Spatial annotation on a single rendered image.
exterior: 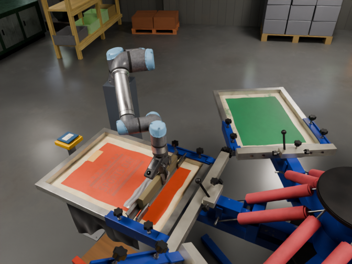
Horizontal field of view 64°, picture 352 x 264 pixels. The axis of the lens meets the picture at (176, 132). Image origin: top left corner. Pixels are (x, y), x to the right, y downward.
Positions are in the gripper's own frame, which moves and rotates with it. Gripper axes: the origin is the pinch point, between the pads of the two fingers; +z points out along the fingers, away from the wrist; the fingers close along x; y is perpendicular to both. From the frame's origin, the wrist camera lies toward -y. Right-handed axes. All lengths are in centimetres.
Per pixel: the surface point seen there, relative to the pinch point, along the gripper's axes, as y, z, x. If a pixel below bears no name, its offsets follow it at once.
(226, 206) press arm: -2.2, -3.2, -36.8
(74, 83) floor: 215, 101, 296
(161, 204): -8.6, 5.3, -5.7
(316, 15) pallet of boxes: 572, 44, -29
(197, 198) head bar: -3.7, -3.2, -23.3
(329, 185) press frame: 0, -31, -73
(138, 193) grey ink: -7.6, 4.9, 8.8
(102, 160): 5.0, 5.3, 43.3
